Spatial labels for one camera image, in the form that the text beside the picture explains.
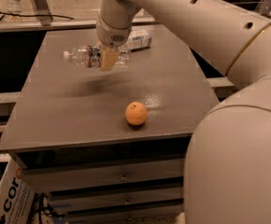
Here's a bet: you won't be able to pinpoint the clear red-label water bottle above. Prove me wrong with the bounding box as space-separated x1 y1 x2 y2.
62 45 130 68

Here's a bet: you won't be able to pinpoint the middle grey drawer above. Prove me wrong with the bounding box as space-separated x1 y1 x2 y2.
49 185 183 212

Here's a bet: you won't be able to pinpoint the blue-label lying water bottle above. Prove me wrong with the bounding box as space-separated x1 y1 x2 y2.
122 29 152 50

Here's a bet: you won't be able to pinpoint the grey drawer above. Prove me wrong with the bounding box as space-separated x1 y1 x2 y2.
49 185 183 212
66 203 182 224
23 159 184 192

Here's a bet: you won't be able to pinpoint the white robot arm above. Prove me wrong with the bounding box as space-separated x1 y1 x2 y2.
98 0 271 224

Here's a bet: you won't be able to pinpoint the top grey drawer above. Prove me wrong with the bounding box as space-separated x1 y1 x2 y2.
23 159 184 192

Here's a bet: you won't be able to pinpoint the black cables under cabinet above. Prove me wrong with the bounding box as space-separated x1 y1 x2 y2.
27 192 66 224

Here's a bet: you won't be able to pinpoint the orange fruit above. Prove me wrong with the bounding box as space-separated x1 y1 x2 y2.
125 102 148 126

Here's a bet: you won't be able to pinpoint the metal frame rail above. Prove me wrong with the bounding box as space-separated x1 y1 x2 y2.
0 0 271 34

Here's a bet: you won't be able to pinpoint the white cardboard box blue lettering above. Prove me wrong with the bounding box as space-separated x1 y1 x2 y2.
0 160 35 224

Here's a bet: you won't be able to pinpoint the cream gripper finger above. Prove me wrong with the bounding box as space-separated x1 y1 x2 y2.
101 47 120 71

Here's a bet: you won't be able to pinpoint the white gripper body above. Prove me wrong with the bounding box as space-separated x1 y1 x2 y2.
96 17 132 47

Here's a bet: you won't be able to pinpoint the grey drawer cabinet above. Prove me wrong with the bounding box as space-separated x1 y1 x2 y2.
0 25 218 217

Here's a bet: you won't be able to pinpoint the bottom grey drawer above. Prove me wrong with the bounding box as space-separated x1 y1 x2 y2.
66 203 182 224

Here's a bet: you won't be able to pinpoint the black cable on floor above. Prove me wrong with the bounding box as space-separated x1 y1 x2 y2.
0 8 76 23

